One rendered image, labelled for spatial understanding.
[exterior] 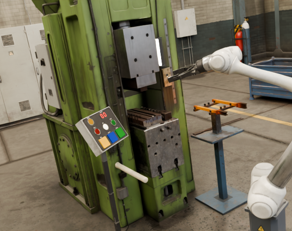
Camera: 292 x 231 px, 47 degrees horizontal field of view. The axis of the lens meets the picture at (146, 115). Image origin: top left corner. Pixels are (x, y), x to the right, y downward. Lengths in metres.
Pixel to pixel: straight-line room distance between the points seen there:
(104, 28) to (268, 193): 1.76
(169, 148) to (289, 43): 9.04
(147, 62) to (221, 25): 8.27
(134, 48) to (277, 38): 9.47
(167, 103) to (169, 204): 0.95
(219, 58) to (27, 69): 6.52
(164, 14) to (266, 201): 1.91
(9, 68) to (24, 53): 0.44
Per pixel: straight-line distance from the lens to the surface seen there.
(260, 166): 2.11
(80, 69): 3.10
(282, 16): 11.77
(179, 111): 3.29
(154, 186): 3.03
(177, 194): 3.31
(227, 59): 1.71
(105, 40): 2.80
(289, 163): 1.85
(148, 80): 2.85
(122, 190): 3.04
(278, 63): 7.32
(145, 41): 2.83
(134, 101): 3.36
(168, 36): 3.16
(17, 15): 8.55
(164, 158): 3.01
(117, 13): 2.87
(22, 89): 7.92
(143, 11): 3.01
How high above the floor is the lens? 1.80
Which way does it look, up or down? 16 degrees down
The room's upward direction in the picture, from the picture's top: 9 degrees counter-clockwise
